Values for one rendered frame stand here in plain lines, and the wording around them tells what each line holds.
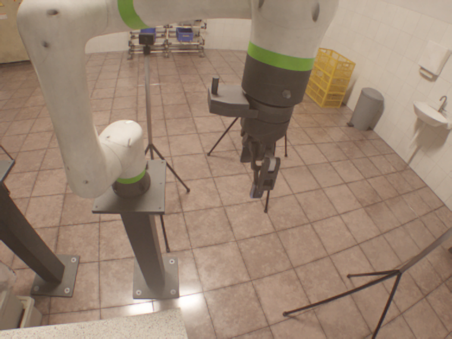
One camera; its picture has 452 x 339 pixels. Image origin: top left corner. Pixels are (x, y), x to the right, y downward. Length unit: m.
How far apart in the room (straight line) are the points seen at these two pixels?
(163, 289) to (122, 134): 1.15
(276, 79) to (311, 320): 1.64
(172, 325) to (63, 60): 0.77
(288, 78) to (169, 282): 1.53
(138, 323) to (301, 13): 0.88
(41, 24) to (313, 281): 1.91
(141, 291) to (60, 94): 1.37
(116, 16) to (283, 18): 0.38
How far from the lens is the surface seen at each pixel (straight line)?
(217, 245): 1.84
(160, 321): 0.87
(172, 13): 0.51
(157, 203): 0.87
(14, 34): 5.63
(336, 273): 2.01
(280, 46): 0.30
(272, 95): 0.32
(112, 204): 0.90
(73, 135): 0.60
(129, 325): 0.89
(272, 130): 0.36
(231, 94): 0.35
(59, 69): 0.53
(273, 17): 0.30
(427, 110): 3.49
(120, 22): 0.58
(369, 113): 3.76
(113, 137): 0.75
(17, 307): 1.63
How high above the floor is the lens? 1.60
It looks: 41 degrees down
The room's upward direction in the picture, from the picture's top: 11 degrees clockwise
